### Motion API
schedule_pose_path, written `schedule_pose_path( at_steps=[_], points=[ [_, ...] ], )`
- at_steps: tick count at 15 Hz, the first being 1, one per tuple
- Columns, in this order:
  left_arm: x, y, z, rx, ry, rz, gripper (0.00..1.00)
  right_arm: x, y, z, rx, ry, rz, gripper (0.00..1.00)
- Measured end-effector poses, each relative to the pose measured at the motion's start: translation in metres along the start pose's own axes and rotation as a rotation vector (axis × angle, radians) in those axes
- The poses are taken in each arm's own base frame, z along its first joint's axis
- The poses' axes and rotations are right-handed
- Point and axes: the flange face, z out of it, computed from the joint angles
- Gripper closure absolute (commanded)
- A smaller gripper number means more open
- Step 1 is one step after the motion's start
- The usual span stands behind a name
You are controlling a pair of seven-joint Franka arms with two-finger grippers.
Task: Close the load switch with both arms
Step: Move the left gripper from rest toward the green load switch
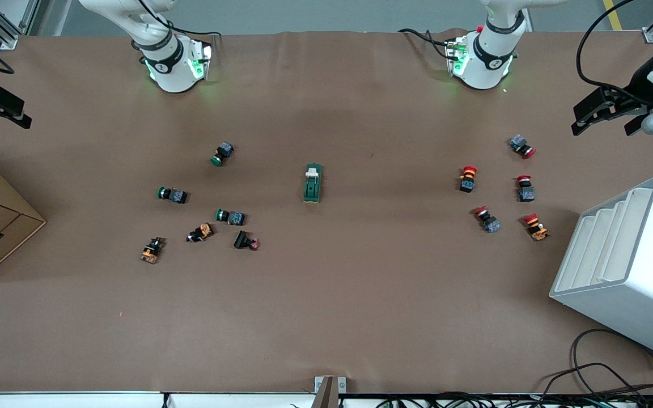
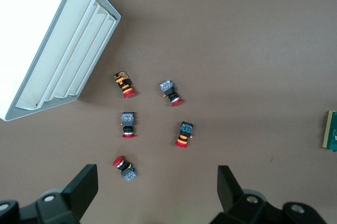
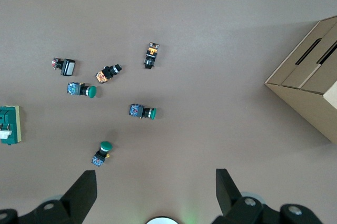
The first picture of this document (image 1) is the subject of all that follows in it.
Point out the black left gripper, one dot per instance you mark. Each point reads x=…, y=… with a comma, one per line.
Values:
x=642, y=83

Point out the white stepped storage bin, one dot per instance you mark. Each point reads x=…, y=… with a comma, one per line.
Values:
x=644, y=283

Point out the brown paper table cover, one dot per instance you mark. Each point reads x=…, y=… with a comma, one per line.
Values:
x=360, y=294

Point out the red mushroom button orange block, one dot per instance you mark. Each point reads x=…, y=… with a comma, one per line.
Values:
x=536, y=228

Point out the metal table edge bracket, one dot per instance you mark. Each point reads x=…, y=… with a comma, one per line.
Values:
x=329, y=391

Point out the green load switch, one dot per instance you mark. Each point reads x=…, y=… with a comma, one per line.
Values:
x=312, y=184

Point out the black orange selector switch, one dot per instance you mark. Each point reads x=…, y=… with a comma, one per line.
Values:
x=202, y=232
x=152, y=251

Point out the black switch with red block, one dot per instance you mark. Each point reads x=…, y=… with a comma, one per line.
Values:
x=242, y=240

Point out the red mushroom button black block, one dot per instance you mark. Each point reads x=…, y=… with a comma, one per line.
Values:
x=467, y=179

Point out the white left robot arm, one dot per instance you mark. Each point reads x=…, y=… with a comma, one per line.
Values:
x=488, y=62

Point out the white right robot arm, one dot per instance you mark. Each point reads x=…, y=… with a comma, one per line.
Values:
x=170, y=68

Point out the green push button switch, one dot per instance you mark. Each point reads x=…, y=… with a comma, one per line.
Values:
x=173, y=195
x=223, y=153
x=233, y=217

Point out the red mushroom button grey block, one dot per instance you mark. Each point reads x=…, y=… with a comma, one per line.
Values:
x=526, y=190
x=522, y=145
x=488, y=220

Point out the white table edge rail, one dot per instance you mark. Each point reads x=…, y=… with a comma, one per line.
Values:
x=77, y=399

